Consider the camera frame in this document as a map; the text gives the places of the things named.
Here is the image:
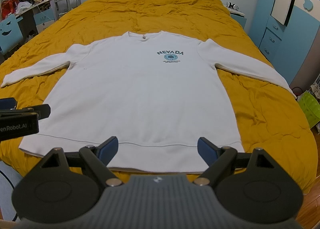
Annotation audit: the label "white Nevada sweatshirt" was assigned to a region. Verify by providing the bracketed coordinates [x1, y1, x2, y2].
[2, 31, 291, 173]

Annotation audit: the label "blue smiley chair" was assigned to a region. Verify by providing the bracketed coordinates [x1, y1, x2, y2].
[0, 14, 23, 55]

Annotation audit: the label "cluttered desk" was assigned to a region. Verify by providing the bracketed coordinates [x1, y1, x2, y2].
[16, 0, 55, 40]

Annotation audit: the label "green plastic basket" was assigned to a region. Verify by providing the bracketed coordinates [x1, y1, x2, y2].
[298, 91, 319, 128]

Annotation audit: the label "grey metal chair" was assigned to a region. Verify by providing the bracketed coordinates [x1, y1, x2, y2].
[54, 0, 81, 19]

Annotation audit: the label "blue nightstand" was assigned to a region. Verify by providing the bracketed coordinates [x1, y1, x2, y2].
[228, 9, 247, 29]

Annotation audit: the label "blue wardrobe with mirror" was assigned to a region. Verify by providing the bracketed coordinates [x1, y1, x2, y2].
[249, 0, 319, 91]

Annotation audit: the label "white headphones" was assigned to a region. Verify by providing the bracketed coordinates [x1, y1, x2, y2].
[226, 2, 239, 11]

